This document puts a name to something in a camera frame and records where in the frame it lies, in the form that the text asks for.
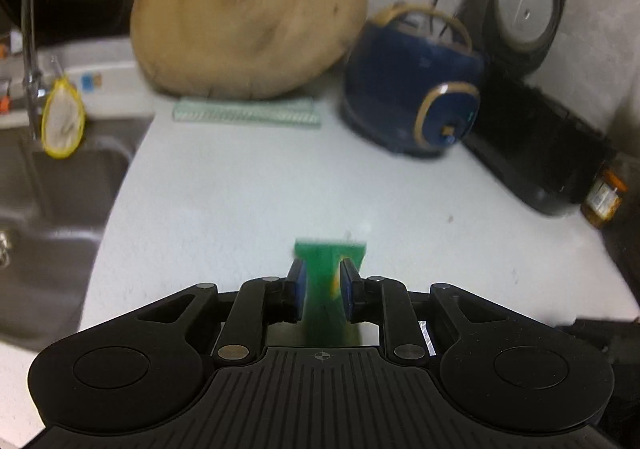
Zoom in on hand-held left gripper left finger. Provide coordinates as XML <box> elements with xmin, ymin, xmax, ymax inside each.
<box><xmin>137</xmin><ymin>259</ymin><xmax>307</xmax><ymax>365</ymax></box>

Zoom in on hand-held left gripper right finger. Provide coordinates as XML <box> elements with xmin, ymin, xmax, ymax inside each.
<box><xmin>340</xmin><ymin>259</ymin><xmax>506</xmax><ymax>365</ymax></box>

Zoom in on green snack packet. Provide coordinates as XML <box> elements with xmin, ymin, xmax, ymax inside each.
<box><xmin>292</xmin><ymin>238</ymin><xmax>368</xmax><ymax>347</ymax></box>

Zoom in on glass jar orange lid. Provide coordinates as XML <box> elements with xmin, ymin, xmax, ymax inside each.
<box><xmin>580</xmin><ymin>169</ymin><xmax>628</xmax><ymax>230</ymax></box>

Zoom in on striped green dishcloth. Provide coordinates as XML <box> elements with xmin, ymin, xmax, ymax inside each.
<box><xmin>172</xmin><ymin>96</ymin><xmax>322</xmax><ymax>128</ymax></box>

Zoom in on black rice cooker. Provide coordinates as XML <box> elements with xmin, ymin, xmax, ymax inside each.
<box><xmin>457</xmin><ymin>0</ymin><xmax>618</xmax><ymax>217</ymax></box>

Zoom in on blue rice cooker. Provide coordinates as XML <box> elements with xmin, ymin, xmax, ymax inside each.
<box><xmin>340</xmin><ymin>3</ymin><xmax>488</xmax><ymax>160</ymax></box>

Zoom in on stainless steel sink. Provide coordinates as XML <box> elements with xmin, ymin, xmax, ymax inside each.
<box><xmin>0</xmin><ymin>116</ymin><xmax>156</xmax><ymax>352</ymax></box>

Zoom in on round wooden cutting board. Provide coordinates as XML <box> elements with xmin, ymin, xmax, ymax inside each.
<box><xmin>130</xmin><ymin>0</ymin><xmax>370</xmax><ymax>100</ymax></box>

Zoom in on chrome faucet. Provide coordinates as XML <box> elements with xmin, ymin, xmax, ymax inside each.
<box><xmin>0</xmin><ymin>0</ymin><xmax>48</xmax><ymax>142</ymax></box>

